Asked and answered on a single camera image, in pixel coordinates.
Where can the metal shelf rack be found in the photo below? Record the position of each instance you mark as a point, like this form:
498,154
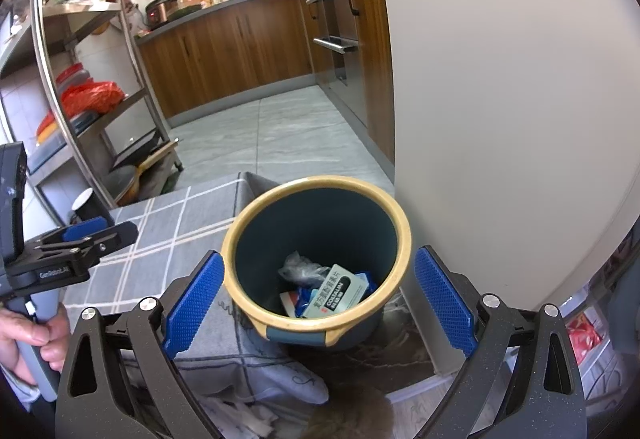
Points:
65,119

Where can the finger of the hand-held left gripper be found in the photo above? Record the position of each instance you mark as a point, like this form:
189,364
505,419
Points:
120,231
85,228

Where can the rice cooker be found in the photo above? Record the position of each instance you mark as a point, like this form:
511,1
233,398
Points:
161,11

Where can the white printed plastic bag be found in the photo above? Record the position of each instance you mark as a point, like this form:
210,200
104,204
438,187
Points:
240,419

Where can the clear storage box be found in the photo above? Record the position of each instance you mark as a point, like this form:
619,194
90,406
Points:
60,146

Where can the red printed bag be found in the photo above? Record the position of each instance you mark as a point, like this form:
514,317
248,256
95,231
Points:
587,336

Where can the person's left hand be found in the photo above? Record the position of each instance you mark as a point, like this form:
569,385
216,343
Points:
20,336

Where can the stainless steel built-in appliance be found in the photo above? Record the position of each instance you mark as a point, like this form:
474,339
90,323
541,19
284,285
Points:
335,69

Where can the wooden kitchen cabinets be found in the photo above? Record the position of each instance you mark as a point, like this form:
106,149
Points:
225,49

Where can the brown furry object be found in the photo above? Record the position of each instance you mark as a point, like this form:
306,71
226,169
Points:
350,414

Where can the yellow plastic lid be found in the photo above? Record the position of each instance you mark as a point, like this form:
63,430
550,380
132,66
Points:
50,126

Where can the grey checked cloth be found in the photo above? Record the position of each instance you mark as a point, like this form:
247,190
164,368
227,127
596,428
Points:
160,219

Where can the black mug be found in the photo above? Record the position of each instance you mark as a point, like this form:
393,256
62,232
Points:
87,209

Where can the clear plastic wrap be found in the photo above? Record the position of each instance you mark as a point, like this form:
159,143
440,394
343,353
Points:
300,271

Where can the green white box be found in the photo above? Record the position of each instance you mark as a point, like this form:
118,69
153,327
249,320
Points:
335,294

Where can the jar with red lid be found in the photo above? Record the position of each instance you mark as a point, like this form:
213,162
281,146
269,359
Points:
72,73

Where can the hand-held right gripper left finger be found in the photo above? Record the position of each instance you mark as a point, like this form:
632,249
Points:
195,304

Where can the large red plastic bag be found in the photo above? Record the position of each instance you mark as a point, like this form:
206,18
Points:
95,96

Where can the blue bin with yellow rim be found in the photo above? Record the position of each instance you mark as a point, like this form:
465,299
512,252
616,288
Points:
320,219

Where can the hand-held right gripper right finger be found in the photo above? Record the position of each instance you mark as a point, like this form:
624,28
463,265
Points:
442,301

